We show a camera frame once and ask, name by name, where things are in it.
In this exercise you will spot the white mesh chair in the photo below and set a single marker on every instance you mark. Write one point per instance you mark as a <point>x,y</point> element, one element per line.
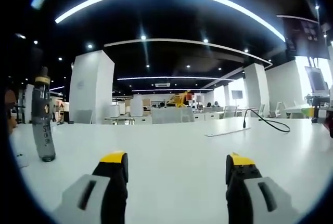
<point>230,111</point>

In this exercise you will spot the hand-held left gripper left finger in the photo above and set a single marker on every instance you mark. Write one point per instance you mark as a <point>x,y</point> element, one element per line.
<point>109,190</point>

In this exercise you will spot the hanging dark sign board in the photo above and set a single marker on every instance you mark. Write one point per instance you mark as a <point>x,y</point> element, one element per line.
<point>303,37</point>

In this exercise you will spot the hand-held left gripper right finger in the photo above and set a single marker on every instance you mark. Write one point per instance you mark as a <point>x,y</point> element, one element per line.
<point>247,190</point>

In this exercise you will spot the yellow machine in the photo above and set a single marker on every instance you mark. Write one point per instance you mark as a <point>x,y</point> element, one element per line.
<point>179,99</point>

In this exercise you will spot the white USB port strip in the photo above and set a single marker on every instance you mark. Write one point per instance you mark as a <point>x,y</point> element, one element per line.
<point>227,132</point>

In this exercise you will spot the grey bottle with yellow band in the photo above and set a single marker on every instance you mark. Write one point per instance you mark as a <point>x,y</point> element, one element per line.
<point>42,120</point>

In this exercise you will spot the white display screen stand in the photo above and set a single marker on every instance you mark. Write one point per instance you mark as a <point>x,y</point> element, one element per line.
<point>316,81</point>

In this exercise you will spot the monitor on stand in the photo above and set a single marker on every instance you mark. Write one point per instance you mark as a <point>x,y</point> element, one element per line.
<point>237,96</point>

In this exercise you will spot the white desk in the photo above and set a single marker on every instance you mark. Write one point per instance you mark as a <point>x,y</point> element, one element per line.
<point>171,156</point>

